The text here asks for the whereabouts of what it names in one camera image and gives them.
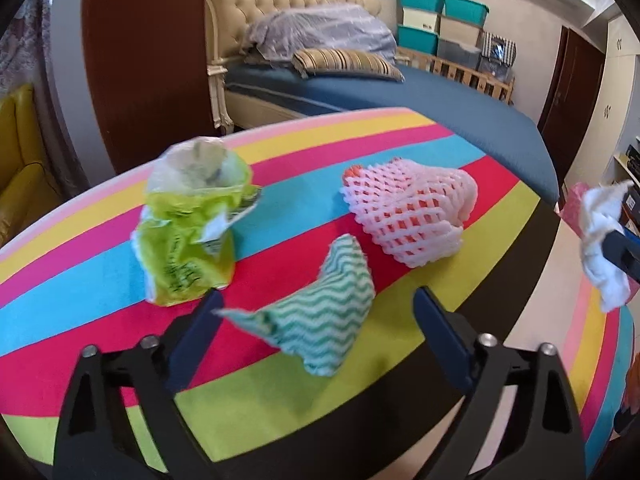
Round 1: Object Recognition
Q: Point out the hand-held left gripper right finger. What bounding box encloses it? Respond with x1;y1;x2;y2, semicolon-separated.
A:
412;286;586;480

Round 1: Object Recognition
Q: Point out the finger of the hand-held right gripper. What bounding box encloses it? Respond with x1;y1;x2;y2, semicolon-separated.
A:
601;230;640;281

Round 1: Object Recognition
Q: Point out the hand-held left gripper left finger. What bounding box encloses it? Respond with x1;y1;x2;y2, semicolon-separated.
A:
52;287;226;480

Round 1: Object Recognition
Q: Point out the white tissue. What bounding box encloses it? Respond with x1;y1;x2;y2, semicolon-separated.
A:
579;180;640;314

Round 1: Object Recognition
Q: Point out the green wavy striped cloth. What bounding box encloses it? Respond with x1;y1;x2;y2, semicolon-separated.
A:
212;234;376;377

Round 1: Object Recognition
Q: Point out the green snack wrapper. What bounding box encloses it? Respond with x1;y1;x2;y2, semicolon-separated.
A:
131;138;264;307

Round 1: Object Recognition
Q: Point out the white foam fruit net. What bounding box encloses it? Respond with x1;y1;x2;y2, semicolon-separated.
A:
341;156;479;269

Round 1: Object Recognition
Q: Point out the white wardrobe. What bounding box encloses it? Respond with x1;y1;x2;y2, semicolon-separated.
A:
575;14;640;197

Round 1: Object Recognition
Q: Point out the dark brown door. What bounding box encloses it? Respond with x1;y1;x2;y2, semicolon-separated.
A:
537;25;606;182

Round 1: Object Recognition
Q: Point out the blue bed mattress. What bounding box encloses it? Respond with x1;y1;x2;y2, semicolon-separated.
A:
225;64;560;204

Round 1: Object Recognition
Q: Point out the striped storage bag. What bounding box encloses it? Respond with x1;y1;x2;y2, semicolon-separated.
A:
477;30;519;69

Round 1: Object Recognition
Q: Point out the yellow armchair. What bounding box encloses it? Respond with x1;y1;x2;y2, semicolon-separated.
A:
0;83;64;247

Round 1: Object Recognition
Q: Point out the grey storage box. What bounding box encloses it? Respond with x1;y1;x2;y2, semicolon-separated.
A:
436;39;484;64

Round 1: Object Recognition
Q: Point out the beige storage box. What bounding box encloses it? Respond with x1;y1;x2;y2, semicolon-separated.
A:
439;15;484;46

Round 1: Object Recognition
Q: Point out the brown wooden panel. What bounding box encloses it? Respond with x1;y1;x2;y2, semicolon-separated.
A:
81;0;222;177

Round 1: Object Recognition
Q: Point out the brown striped pillow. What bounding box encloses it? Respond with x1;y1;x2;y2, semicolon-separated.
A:
291;48;405;83

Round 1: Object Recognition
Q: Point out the white storage box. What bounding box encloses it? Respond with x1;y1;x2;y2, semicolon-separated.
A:
402;7;444;34

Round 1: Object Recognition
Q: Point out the grey-blue duvet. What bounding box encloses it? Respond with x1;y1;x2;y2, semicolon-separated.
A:
241;3;399;66

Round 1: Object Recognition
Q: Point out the pink lace curtain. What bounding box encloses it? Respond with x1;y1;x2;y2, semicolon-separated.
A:
0;0;57;97

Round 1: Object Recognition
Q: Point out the wooden crib rail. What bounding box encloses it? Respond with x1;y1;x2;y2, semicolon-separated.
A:
395;46;516;106

